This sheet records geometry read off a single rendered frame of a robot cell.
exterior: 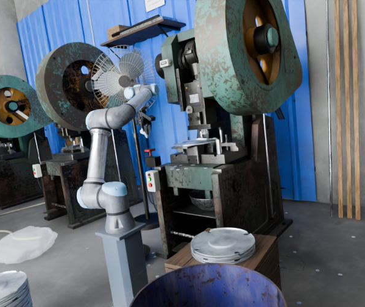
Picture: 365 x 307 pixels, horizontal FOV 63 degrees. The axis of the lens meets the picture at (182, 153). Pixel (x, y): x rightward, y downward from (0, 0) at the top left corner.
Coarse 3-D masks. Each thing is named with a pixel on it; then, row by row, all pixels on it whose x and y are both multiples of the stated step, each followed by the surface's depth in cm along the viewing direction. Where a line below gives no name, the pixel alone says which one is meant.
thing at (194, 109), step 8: (192, 88) 194; (192, 96) 195; (192, 104) 197; (200, 104) 192; (192, 112) 197; (200, 112) 192; (208, 112) 194; (192, 120) 195; (200, 120) 192; (208, 120) 194; (216, 120) 201
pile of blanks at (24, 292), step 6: (24, 288) 138; (12, 294) 131; (18, 294) 134; (24, 294) 139; (0, 300) 128; (6, 300) 129; (12, 300) 132; (18, 300) 134; (24, 300) 138; (30, 300) 143; (0, 306) 128; (6, 306) 129; (12, 306) 131; (18, 306) 133; (24, 306) 138; (30, 306) 142
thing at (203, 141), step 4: (188, 140) 209; (192, 140) 210; (196, 140) 207; (200, 140) 198; (204, 140) 201; (208, 140) 197; (212, 140) 195; (176, 144) 196; (180, 144) 193; (184, 144) 190; (188, 144) 182; (192, 144) 181; (196, 144) 181
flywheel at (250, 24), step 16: (256, 0) 176; (256, 16) 181; (272, 16) 185; (256, 32) 162; (272, 32) 161; (256, 48) 165; (272, 48) 166; (256, 64) 175; (272, 64) 193; (272, 80) 188
